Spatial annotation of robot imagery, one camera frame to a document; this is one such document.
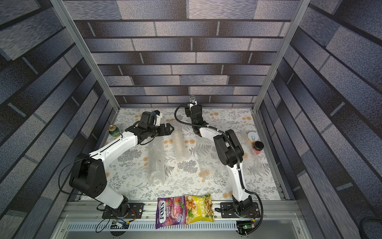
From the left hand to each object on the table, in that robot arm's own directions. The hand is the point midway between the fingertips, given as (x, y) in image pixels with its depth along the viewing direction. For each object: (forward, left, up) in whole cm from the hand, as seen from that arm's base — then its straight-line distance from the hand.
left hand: (169, 128), depth 87 cm
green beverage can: (+3, +37, -7) cm, 38 cm away
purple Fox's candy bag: (-41, -4, -14) cm, 43 cm away
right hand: (+21, -14, +2) cm, 25 cm away
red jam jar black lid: (-5, -56, -12) cm, 58 cm away
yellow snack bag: (-40, -18, -13) cm, 45 cm away
